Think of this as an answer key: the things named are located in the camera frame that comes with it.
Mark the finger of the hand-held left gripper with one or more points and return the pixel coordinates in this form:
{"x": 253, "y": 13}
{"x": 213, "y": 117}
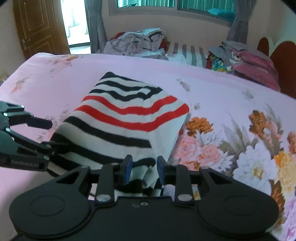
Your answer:
{"x": 27, "y": 144}
{"x": 39, "y": 122}

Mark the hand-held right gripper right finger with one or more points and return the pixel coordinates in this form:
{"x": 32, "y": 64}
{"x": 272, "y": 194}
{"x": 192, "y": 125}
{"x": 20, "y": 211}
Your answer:
{"x": 161, "y": 171}

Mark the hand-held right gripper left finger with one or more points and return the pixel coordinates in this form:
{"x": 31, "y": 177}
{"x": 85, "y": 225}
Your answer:
{"x": 128, "y": 169}

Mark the red black white striped sweater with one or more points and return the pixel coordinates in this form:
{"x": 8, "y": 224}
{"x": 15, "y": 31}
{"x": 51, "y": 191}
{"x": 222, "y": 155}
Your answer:
{"x": 124, "y": 120}

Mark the pile of grey clothes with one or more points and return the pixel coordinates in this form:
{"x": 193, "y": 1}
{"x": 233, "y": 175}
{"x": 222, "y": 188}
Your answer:
{"x": 131, "y": 42}

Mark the pink folded clothes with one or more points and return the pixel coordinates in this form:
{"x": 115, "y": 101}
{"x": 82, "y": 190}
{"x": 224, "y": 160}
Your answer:
{"x": 256, "y": 67}

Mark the brown wooden door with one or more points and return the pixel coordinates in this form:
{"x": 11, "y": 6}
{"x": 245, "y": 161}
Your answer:
{"x": 39, "y": 25}

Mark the pink floral bed sheet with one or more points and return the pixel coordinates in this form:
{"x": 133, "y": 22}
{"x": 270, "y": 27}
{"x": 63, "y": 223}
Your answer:
{"x": 219, "y": 92}

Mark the grey curtain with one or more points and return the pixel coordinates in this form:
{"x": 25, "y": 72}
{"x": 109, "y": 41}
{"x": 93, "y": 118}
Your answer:
{"x": 241, "y": 23}
{"x": 96, "y": 25}

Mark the grey white striped cloth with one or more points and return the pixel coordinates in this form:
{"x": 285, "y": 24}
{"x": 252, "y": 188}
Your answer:
{"x": 189, "y": 54}

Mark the colourful patterned cloth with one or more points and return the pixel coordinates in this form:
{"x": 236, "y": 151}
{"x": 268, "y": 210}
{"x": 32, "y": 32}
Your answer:
{"x": 217, "y": 63}

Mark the grey folded garment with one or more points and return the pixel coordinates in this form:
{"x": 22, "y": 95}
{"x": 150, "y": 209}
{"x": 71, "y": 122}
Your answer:
{"x": 227, "y": 49}

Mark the red and white headboard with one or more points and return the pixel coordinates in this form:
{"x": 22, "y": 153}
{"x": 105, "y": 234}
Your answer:
{"x": 283, "y": 60}

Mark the teal cloth outside window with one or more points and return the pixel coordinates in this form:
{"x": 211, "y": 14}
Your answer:
{"x": 220, "y": 13}

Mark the window with grey frame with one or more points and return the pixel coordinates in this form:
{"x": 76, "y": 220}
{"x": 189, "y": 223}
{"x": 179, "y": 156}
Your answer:
{"x": 150, "y": 4}

